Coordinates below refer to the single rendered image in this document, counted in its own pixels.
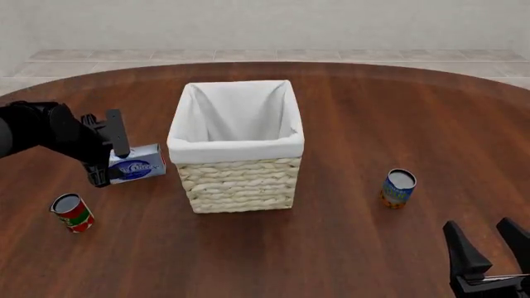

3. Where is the blue white cream cheese box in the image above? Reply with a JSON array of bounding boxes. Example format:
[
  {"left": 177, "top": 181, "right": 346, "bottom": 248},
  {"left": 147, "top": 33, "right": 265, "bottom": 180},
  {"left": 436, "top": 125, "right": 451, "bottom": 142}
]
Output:
[{"left": 107, "top": 142, "right": 168, "bottom": 186}]

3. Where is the blue and yellow tin can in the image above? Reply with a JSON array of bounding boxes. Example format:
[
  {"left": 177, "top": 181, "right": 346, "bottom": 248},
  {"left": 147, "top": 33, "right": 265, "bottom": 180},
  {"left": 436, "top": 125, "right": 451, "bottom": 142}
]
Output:
[{"left": 379, "top": 167, "right": 417, "bottom": 211}]

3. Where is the woven basket with white liner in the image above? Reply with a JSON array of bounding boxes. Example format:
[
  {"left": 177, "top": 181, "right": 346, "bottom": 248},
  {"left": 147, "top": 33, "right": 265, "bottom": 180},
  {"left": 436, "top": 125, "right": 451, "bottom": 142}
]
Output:
[{"left": 166, "top": 79, "right": 306, "bottom": 215}]

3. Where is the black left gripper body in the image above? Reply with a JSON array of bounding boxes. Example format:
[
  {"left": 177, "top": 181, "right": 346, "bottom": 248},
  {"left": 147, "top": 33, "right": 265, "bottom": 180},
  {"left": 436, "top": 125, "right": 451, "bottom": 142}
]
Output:
[{"left": 79, "top": 113, "right": 113, "bottom": 189}]

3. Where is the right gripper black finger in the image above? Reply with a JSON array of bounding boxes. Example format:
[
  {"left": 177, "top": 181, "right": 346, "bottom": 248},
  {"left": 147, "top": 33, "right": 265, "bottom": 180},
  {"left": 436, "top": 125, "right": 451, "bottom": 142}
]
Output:
[
  {"left": 495, "top": 216, "right": 530, "bottom": 276},
  {"left": 441, "top": 219, "right": 494, "bottom": 278}
]

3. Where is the small dark plate on stalk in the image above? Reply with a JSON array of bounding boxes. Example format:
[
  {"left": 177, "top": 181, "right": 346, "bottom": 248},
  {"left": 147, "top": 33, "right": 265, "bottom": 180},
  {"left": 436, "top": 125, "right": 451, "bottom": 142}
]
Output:
[{"left": 104, "top": 108, "right": 131, "bottom": 158}]

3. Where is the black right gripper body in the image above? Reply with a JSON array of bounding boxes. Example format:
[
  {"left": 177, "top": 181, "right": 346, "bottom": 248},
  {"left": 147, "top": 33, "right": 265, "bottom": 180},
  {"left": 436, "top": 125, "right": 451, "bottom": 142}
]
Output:
[{"left": 449, "top": 271, "right": 530, "bottom": 298}]

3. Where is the red and green tin can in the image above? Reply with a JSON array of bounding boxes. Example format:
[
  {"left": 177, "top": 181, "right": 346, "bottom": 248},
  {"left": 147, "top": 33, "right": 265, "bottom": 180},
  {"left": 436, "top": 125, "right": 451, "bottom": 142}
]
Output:
[{"left": 50, "top": 192, "right": 96, "bottom": 235}]

